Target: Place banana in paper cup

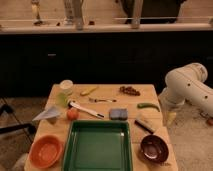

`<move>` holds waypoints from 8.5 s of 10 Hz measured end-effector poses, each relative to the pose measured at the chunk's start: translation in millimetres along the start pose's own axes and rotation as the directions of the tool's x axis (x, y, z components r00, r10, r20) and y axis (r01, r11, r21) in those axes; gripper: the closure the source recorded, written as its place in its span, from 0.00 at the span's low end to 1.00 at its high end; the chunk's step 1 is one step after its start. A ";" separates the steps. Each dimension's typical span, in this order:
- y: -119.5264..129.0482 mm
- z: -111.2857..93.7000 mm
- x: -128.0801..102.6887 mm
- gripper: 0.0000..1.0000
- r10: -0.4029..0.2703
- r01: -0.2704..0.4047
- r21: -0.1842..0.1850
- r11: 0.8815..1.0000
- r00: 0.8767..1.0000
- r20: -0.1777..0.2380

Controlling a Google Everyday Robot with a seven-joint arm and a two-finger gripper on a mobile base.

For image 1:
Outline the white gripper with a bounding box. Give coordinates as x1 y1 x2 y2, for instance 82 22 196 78
161 103 176 126

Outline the yellow banana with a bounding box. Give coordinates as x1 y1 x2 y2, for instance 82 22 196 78
80 86 98 96

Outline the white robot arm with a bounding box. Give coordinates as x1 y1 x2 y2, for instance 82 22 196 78
158 63 213 126

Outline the white paper cup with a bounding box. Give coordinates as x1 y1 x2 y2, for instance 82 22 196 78
59 80 73 95

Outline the green plastic cup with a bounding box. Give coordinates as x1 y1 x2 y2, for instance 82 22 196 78
56 93 68 107

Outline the dark brown bowl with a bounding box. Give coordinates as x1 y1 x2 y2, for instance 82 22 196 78
140 135 169 163

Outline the blue grey sponge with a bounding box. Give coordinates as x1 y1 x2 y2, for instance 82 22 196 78
109 109 128 120

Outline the green rectangular tray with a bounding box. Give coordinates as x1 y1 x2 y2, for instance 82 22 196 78
61 121 133 171

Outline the red tomato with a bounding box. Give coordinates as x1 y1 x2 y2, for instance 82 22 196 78
67 108 79 121

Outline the white paper plane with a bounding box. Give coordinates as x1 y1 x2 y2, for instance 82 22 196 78
34 106 60 121

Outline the orange bowl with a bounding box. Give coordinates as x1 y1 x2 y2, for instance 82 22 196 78
29 135 63 169

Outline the black chair leg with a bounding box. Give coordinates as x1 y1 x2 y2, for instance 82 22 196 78
0 104 36 134

